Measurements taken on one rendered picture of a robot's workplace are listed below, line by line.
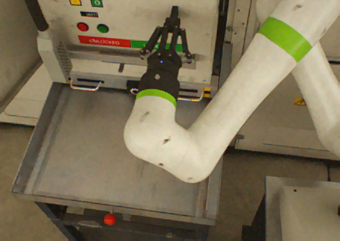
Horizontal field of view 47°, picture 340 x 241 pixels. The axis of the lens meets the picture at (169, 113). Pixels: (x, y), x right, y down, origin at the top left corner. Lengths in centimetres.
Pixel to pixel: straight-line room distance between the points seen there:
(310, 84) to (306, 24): 28
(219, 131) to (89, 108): 63
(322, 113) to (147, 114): 53
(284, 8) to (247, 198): 138
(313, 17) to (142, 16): 46
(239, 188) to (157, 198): 100
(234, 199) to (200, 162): 125
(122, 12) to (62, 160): 50
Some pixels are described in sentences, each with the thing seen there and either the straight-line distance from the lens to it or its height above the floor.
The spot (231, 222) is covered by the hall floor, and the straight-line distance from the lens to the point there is 206.
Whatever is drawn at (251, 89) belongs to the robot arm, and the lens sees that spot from 86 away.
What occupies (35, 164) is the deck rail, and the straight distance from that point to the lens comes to 131.
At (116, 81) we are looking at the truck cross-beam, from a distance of 134.
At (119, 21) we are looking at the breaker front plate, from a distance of 114.
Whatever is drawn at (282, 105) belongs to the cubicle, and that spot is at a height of 51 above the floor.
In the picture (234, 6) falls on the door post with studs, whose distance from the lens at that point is 140.
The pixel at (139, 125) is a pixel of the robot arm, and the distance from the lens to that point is 79.
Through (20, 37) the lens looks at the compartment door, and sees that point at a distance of 147.
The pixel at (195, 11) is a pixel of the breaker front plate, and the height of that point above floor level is 123.
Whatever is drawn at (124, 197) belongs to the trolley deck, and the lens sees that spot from 120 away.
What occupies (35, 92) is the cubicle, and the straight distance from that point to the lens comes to 205.
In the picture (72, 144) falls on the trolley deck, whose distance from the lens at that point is 131.
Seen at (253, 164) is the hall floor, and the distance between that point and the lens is 219.
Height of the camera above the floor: 195
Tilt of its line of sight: 57 degrees down
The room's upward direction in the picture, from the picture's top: 4 degrees counter-clockwise
